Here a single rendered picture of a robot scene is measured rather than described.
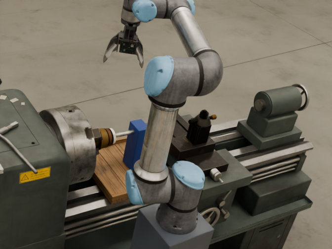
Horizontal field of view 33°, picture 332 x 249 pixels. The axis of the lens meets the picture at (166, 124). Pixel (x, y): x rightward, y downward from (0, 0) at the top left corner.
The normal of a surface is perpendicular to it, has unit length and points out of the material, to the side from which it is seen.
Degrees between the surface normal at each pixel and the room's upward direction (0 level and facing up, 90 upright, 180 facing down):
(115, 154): 0
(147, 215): 0
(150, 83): 82
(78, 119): 16
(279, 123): 90
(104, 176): 0
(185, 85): 84
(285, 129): 90
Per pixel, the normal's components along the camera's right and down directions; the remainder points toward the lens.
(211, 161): 0.18, -0.82
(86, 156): 0.56, 0.27
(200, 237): 0.56, 0.55
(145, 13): 0.28, 0.58
